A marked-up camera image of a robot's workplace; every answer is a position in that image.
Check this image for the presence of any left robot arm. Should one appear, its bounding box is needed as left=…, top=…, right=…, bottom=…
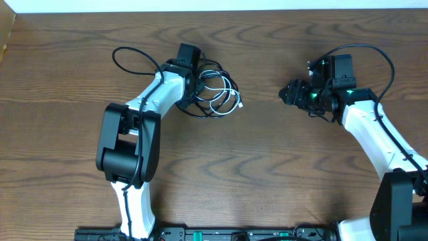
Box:
left=96, top=44, right=203, bottom=240

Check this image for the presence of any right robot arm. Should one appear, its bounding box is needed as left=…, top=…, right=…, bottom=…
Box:
left=278, top=54, right=427, bottom=240

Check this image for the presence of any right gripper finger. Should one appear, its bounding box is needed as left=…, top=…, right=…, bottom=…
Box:
left=279, top=94, right=291, bottom=106
left=278, top=85, right=292, bottom=96

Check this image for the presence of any white USB cable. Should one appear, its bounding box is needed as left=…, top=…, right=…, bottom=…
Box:
left=197, top=68, right=244, bottom=116

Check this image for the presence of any black USB cable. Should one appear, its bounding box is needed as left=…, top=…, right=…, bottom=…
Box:
left=177, top=56, right=240, bottom=119

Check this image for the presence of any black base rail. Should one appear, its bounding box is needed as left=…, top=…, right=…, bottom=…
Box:
left=74, top=225, right=340, bottom=241

